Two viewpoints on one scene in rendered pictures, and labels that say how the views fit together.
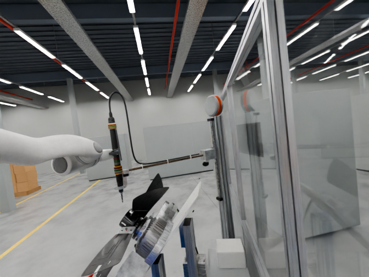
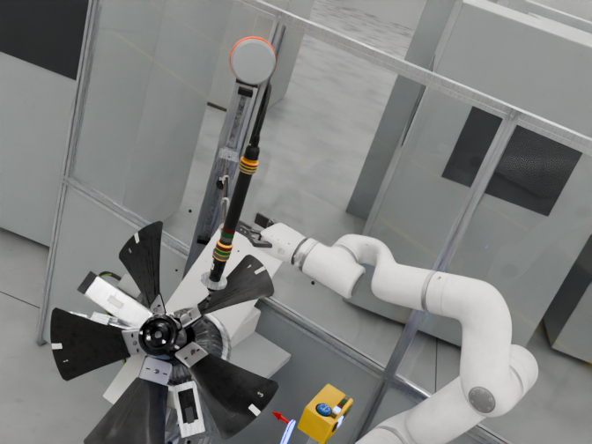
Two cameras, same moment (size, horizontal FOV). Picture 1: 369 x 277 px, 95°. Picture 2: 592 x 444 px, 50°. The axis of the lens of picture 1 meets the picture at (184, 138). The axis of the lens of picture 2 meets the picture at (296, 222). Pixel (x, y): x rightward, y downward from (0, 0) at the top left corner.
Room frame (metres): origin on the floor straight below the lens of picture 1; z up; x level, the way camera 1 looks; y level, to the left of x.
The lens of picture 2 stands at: (0.47, 1.76, 2.36)
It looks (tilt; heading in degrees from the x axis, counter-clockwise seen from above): 25 degrees down; 284
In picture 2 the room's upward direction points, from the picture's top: 19 degrees clockwise
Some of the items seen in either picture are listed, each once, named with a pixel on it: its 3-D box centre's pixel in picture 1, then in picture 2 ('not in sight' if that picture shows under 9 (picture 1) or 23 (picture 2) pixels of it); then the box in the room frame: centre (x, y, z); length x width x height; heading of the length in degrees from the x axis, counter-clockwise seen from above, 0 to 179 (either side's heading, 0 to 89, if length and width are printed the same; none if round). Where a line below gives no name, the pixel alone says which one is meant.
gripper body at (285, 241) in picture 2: (98, 155); (285, 243); (0.80, 0.42, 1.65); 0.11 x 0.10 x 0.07; 172
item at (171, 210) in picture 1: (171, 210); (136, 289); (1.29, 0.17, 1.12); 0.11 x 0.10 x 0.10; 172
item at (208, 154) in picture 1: (208, 154); (226, 163); (1.24, -0.16, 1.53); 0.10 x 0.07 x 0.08; 117
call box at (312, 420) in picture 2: not in sight; (325, 414); (0.56, 0.16, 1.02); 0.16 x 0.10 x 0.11; 82
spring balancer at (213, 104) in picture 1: (213, 105); (253, 61); (1.28, -0.25, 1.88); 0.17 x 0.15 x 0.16; 172
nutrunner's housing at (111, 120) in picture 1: (116, 152); (233, 217); (0.96, 0.40, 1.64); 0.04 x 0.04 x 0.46
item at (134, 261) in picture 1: (132, 271); (196, 410); (0.90, 0.37, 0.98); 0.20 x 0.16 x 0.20; 82
